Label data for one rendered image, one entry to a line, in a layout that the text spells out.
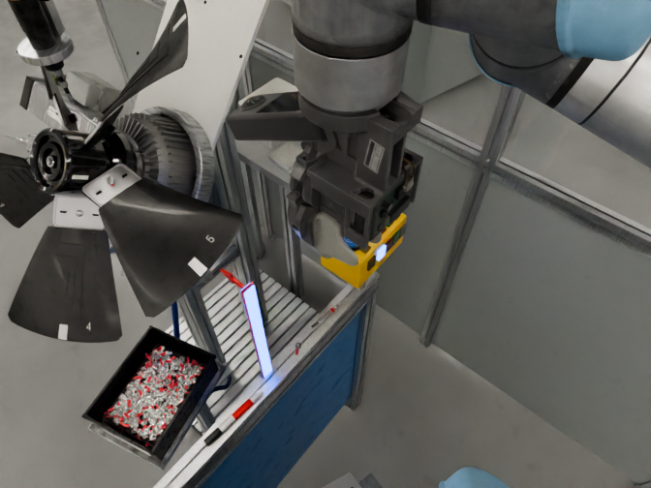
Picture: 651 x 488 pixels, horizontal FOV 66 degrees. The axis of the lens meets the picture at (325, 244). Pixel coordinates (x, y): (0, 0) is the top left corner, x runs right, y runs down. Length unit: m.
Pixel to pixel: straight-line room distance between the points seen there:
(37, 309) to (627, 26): 1.06
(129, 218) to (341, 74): 0.66
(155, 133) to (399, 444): 1.35
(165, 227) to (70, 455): 1.33
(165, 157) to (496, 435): 1.50
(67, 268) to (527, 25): 0.95
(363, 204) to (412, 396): 1.66
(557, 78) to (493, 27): 0.12
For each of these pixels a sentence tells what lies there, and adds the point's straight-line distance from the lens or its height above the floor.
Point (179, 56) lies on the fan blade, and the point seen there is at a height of 1.42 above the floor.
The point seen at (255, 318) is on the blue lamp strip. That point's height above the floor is 1.10.
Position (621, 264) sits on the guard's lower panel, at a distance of 1.34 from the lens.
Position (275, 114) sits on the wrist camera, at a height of 1.59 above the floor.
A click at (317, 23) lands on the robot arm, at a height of 1.69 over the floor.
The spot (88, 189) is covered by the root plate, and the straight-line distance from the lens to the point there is 0.99.
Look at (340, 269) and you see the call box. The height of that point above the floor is 1.01.
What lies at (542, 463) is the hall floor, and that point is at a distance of 2.04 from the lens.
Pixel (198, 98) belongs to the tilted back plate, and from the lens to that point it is 1.15.
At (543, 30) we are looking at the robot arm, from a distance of 0.28.
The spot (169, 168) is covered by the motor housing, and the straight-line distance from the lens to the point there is 1.06.
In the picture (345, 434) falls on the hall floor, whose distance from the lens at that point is 1.92.
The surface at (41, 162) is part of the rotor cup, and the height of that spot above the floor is 1.21.
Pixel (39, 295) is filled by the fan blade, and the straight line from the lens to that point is 1.13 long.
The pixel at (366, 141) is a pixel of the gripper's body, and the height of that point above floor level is 1.61.
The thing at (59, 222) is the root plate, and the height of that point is 1.11.
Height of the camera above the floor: 1.84
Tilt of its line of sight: 53 degrees down
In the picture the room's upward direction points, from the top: straight up
